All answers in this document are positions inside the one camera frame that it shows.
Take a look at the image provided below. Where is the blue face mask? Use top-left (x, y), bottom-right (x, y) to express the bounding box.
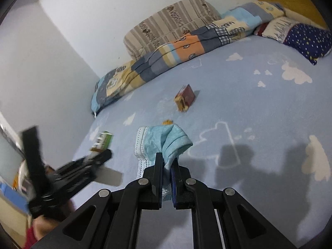
top-left (134, 126), bottom-right (173, 202)

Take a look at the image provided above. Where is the striped beige pillow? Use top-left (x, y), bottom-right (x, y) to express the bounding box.
top-left (123, 0), bottom-right (223, 61)

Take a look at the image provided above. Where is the red garment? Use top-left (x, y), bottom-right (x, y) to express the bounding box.
top-left (24, 226), bottom-right (40, 249)

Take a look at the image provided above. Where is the person's left forearm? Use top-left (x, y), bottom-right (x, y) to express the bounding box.
top-left (32, 200), bottom-right (76, 241)

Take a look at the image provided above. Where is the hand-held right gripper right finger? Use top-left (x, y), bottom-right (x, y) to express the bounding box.
top-left (171, 158), bottom-right (296, 249)

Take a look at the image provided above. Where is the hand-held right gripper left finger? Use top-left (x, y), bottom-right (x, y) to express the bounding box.
top-left (34, 153), bottom-right (164, 249)

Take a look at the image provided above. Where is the brown carton box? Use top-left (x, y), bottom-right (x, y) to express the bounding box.
top-left (174, 84), bottom-right (197, 113)

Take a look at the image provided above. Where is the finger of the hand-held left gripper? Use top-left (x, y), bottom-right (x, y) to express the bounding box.
top-left (52, 165), bottom-right (100, 195)
top-left (56, 149), bottom-right (113, 178)

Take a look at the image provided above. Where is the white patterned pillow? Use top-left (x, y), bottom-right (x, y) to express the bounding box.
top-left (254, 17), bottom-right (303, 44)

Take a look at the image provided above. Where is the blue cloud-print bedsheet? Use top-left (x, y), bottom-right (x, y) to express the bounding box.
top-left (70, 35), bottom-right (332, 249)

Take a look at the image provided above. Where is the green and white carton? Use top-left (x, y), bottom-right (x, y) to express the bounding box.
top-left (90, 131), bottom-right (114, 154)

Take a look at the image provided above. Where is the blue box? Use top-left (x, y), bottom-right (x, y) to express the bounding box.
top-left (0, 183), bottom-right (29, 214)

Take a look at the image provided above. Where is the light blue sock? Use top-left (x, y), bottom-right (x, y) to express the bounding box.
top-left (148, 124), bottom-right (194, 170)

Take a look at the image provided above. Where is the navy starry pillow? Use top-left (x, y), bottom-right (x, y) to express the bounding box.
top-left (283, 23), bottom-right (332, 66)

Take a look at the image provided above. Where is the patchwork quilt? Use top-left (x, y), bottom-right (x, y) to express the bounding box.
top-left (91, 1), bottom-right (286, 119)

